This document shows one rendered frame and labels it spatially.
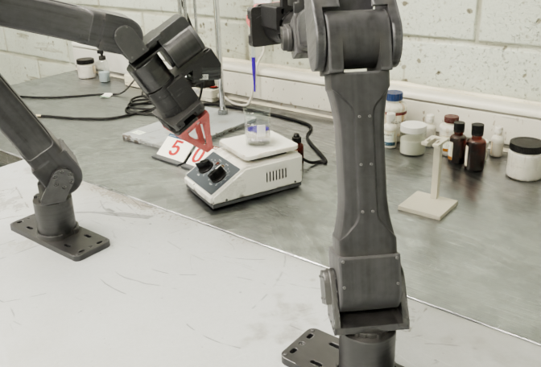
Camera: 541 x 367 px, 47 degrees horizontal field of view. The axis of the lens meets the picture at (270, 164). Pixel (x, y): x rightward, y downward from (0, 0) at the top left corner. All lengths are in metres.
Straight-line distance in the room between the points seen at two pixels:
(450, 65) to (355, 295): 0.92
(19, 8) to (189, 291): 0.48
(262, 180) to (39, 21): 0.48
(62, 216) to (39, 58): 1.69
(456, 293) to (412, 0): 0.81
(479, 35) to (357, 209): 0.88
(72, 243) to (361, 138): 0.58
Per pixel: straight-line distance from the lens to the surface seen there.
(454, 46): 1.50
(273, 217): 1.11
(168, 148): 1.43
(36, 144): 1.03
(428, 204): 1.16
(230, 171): 1.16
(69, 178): 1.05
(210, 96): 1.83
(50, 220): 1.08
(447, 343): 0.83
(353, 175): 0.66
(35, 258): 1.07
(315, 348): 0.79
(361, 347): 0.69
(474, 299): 0.92
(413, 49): 1.55
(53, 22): 1.00
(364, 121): 0.65
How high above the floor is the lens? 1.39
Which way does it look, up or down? 21 degrees down
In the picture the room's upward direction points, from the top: 2 degrees counter-clockwise
